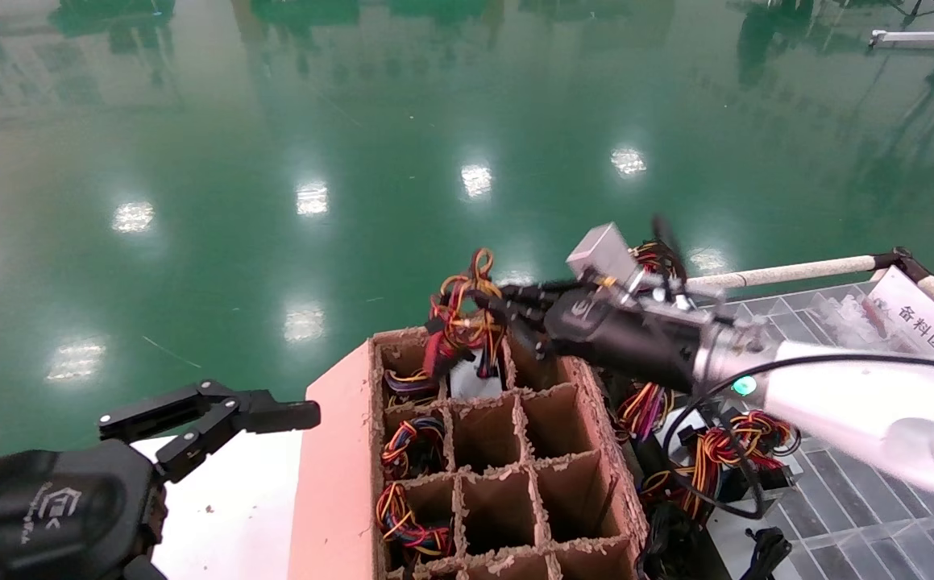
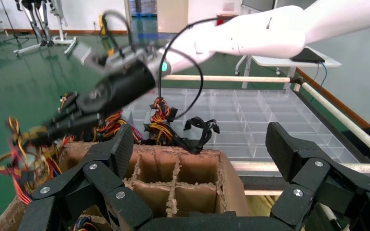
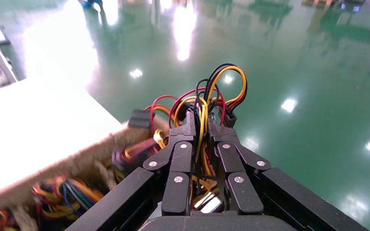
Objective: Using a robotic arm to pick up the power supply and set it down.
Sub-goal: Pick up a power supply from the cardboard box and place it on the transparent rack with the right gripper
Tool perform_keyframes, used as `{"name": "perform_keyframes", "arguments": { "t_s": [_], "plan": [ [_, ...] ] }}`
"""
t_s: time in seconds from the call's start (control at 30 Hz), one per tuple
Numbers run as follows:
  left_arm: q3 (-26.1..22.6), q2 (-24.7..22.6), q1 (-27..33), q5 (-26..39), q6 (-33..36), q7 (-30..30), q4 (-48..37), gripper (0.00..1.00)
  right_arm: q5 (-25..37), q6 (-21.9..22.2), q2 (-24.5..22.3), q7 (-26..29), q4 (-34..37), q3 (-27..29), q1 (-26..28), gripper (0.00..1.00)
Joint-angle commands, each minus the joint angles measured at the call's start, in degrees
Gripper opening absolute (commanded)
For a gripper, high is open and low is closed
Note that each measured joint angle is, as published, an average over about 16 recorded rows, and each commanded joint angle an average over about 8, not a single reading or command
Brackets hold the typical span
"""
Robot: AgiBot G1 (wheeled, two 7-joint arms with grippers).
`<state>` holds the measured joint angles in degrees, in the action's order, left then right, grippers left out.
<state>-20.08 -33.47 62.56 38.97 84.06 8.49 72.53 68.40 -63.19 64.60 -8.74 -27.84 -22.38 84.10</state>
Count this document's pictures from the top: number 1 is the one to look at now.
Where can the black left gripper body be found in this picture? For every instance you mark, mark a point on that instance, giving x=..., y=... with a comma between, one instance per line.
x=47, y=515

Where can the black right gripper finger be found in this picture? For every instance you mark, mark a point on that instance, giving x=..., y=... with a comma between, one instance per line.
x=543, y=330
x=531, y=300

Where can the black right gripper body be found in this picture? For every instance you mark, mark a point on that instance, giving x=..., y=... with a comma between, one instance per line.
x=628, y=338

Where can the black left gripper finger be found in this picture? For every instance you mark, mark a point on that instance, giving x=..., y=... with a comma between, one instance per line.
x=152, y=407
x=273, y=415

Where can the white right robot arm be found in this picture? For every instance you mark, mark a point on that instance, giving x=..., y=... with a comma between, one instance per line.
x=877, y=403

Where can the brown cardboard divider box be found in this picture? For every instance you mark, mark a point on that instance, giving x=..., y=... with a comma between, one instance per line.
x=338, y=483

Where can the silver metal box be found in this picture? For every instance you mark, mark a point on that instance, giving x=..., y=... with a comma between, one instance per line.
x=728, y=536

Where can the clear plastic bag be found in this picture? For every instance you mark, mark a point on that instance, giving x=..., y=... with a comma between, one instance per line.
x=853, y=322

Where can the white sign with Chinese text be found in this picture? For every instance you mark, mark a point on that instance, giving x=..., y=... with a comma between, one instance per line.
x=918, y=322

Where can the clear acrylic divider tray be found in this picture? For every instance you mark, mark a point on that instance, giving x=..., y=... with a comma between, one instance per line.
x=853, y=540

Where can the white stand base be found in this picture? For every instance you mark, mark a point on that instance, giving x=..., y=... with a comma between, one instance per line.
x=910, y=37

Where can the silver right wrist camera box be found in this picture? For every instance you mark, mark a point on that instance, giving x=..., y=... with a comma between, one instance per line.
x=599, y=251

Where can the long foam padded rail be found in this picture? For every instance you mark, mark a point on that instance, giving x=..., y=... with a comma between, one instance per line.
x=789, y=272

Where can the black rail corner connector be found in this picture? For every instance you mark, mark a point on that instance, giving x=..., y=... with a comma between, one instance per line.
x=902, y=259

